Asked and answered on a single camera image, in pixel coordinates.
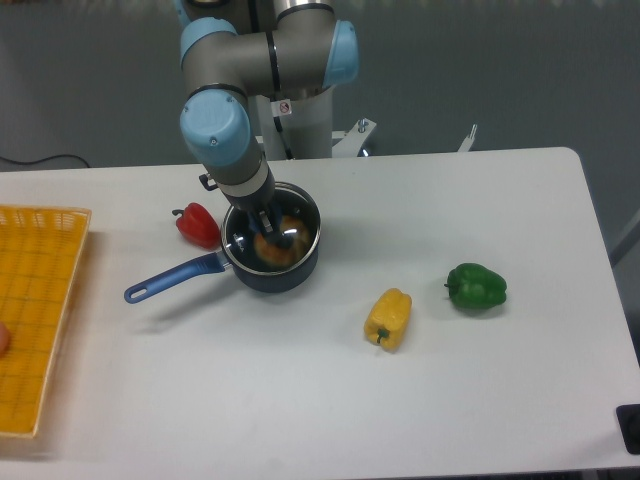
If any black floor cable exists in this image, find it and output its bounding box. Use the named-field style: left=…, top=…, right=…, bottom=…
left=0, top=153, right=92, bottom=169

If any yellow woven basket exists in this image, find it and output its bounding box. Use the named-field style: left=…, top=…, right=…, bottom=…
left=1, top=205, right=92, bottom=438

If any red bell pepper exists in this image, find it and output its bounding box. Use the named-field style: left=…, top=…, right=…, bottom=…
left=172, top=202, right=221, bottom=250

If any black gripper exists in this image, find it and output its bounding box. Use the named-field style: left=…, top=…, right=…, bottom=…
left=199, top=167, right=283, bottom=245

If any white metal frame bracket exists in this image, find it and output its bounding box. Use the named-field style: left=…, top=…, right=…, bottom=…
left=332, top=118, right=478, bottom=158

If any grey table leg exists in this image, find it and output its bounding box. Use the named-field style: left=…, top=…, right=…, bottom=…
left=609, top=210, right=640, bottom=268

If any dark blue saucepan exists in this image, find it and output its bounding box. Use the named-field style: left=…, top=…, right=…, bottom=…
left=124, top=182, right=321, bottom=304

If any orange toy shrimp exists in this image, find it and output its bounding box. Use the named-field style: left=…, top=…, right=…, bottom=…
left=253, top=215, right=312, bottom=268

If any yellow bell pepper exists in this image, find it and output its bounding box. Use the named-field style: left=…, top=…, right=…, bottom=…
left=363, top=288, right=412, bottom=352

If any glass pot lid blue knob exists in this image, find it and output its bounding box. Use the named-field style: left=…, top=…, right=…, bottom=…
left=222, top=182, right=321, bottom=276

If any black table corner device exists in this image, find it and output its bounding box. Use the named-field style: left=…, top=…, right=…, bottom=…
left=616, top=404, right=640, bottom=455

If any green bell pepper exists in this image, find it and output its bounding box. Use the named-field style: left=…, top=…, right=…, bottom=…
left=444, top=263, right=507, bottom=310

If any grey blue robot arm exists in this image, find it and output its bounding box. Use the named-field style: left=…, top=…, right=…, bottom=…
left=176, top=1, right=359, bottom=247

